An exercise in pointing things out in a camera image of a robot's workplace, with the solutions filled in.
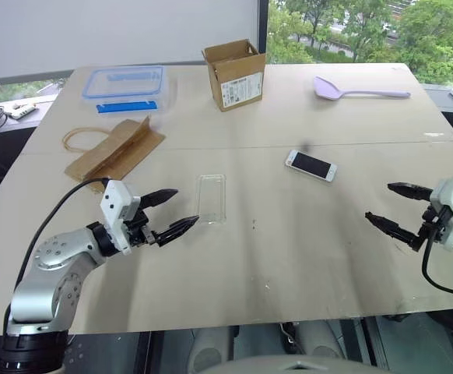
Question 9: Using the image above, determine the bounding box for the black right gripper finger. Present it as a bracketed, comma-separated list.
[364, 210, 423, 252]
[387, 181, 434, 203]

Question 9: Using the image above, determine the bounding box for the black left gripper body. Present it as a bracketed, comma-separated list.
[123, 209, 161, 248]

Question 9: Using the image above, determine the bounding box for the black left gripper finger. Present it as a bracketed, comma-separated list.
[140, 189, 180, 212]
[156, 215, 201, 248]

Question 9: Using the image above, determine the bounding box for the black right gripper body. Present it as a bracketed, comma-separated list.
[417, 202, 451, 245]

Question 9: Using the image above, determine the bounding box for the clear phone case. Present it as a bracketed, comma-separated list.
[195, 173, 228, 225]

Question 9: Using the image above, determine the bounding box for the brown paper bag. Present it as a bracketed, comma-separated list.
[61, 115, 167, 193]

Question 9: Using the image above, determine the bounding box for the white smartphone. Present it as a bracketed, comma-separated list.
[285, 149, 338, 183]

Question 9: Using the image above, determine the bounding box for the clear container with blue lid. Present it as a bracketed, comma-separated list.
[80, 65, 166, 116]

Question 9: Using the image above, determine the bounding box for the lilac plastic rice spoon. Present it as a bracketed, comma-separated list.
[313, 75, 412, 102]

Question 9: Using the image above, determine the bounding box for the open cardboard box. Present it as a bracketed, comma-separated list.
[202, 37, 267, 113]

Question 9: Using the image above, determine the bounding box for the white power strip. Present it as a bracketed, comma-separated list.
[7, 102, 40, 119]

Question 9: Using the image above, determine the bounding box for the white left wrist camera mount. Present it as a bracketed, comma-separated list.
[100, 179, 142, 255]

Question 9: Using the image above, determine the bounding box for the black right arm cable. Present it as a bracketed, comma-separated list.
[421, 229, 453, 301]

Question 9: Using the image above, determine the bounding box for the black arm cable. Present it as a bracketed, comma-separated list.
[2, 177, 111, 337]
[421, 229, 453, 301]

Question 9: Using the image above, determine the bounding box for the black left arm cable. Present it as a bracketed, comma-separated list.
[2, 177, 111, 337]

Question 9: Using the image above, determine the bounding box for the black window frame post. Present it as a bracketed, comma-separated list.
[256, 0, 271, 65]

